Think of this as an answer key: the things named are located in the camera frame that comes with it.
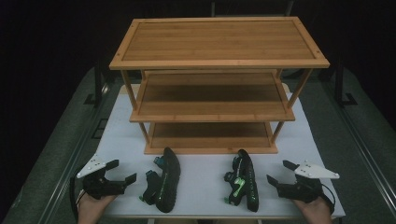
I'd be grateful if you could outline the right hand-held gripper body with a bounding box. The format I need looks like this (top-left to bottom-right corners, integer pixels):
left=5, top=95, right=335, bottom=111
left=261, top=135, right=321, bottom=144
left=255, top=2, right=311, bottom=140
left=276, top=160, right=341, bottom=204

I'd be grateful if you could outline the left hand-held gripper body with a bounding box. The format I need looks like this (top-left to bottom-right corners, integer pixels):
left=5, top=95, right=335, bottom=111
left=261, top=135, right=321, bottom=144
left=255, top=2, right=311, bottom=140
left=76, top=153, right=127, bottom=201

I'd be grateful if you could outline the black green sandal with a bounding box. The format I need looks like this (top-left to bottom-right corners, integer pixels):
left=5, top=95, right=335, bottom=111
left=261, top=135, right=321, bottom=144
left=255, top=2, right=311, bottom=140
left=138, top=147, right=182, bottom=214
left=223, top=148, right=261, bottom=214

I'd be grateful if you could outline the three-tier wooden shoe rack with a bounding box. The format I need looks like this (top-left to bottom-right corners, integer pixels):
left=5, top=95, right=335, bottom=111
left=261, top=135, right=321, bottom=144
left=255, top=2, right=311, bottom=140
left=108, top=16, right=331, bottom=156

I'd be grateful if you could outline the person's left hand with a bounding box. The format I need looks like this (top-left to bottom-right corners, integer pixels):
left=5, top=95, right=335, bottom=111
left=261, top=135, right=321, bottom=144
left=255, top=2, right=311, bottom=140
left=77, top=190, right=118, bottom=224

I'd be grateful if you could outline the person's right hand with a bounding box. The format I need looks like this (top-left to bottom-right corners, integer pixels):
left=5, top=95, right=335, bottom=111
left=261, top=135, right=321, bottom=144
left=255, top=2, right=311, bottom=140
left=292, top=195, right=334, bottom=224

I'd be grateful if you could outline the black floor socket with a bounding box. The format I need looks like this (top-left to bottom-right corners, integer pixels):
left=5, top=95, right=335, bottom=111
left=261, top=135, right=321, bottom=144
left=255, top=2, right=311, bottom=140
left=91, top=118, right=109, bottom=140

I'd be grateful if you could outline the dark metal stand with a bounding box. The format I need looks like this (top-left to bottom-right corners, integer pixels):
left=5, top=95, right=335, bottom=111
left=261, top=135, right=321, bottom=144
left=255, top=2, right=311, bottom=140
left=83, top=60, right=109, bottom=108
left=333, top=63, right=359, bottom=109

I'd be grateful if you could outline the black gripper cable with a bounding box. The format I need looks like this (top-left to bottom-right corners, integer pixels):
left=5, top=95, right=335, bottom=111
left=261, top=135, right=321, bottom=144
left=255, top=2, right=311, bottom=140
left=69, top=176, right=86, bottom=220
left=320, top=182, right=337, bottom=216

